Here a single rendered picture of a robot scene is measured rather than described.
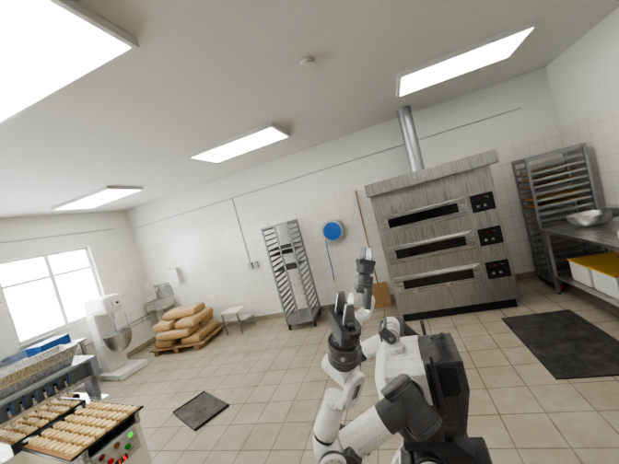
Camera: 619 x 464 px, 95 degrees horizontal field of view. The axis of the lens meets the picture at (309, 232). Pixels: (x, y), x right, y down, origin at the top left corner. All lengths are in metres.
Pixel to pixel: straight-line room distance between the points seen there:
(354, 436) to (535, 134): 5.04
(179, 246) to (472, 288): 5.52
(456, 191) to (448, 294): 1.37
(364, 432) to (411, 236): 3.30
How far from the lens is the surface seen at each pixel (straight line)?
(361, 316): 1.48
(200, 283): 6.63
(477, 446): 1.41
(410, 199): 4.05
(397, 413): 1.00
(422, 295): 4.30
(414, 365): 1.11
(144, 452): 2.50
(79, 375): 3.05
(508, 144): 5.39
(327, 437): 1.01
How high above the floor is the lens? 1.81
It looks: 3 degrees down
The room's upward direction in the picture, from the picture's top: 15 degrees counter-clockwise
